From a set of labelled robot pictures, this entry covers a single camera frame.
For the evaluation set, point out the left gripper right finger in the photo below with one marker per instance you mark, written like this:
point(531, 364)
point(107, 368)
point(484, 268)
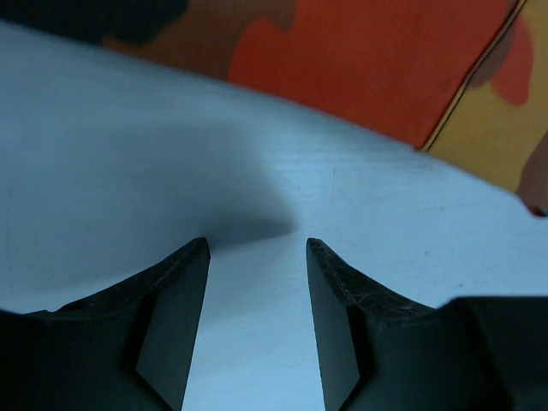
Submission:
point(379, 350)

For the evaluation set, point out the orange camouflage trousers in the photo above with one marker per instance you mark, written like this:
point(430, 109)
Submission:
point(463, 81)

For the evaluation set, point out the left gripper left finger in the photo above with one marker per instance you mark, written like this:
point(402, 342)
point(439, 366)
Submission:
point(127, 347)

